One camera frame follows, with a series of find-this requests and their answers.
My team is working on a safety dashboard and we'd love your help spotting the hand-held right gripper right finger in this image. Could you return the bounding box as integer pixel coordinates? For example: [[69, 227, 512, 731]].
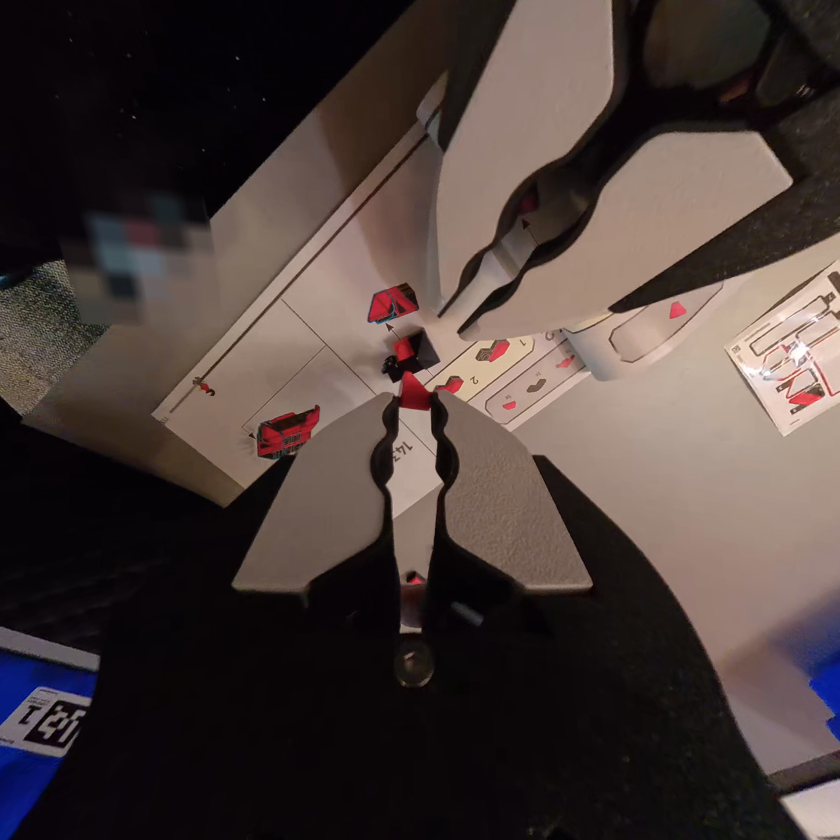
[[430, 392, 595, 598]]

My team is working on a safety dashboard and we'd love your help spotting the white instruction booklet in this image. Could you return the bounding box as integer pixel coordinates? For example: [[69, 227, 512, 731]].
[[151, 98, 729, 519]]

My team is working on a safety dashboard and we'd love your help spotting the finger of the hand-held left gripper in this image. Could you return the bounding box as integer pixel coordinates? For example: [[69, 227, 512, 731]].
[[456, 128, 795, 343], [433, 0, 615, 319]]

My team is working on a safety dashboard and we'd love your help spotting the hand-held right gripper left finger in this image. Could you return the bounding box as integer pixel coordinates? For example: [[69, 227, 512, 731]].
[[231, 394, 400, 608]]

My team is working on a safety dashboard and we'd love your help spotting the red sloped toy brick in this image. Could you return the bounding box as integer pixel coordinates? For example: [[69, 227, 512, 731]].
[[399, 371, 435, 412]]

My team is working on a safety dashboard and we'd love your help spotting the white sticker sheet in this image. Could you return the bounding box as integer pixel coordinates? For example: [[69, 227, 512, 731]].
[[725, 262, 840, 437]]

